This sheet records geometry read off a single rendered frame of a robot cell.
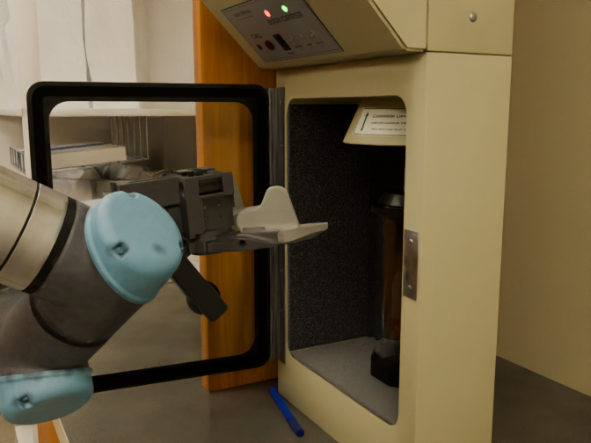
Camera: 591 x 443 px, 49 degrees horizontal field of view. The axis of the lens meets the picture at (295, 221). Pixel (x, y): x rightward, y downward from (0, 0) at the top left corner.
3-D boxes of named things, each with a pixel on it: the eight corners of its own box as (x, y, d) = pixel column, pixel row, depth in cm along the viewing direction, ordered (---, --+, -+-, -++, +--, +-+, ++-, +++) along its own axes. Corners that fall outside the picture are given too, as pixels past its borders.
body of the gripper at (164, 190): (239, 170, 66) (120, 187, 60) (247, 253, 68) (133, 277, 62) (211, 165, 73) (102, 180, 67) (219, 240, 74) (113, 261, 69)
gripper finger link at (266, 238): (274, 234, 64) (188, 238, 65) (276, 250, 64) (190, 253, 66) (281, 223, 69) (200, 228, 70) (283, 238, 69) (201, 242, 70)
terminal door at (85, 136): (271, 366, 95) (268, 83, 88) (46, 401, 84) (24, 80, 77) (268, 363, 96) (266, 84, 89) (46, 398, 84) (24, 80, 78)
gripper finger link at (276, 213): (322, 185, 64) (229, 190, 65) (326, 243, 65) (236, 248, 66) (324, 180, 67) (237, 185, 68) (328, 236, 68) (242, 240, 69)
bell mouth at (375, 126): (425, 138, 92) (426, 98, 91) (522, 144, 77) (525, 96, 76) (316, 141, 84) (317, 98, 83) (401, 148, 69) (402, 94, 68)
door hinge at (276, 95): (277, 358, 97) (276, 87, 90) (285, 364, 94) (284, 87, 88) (267, 359, 96) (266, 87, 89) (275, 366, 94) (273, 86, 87)
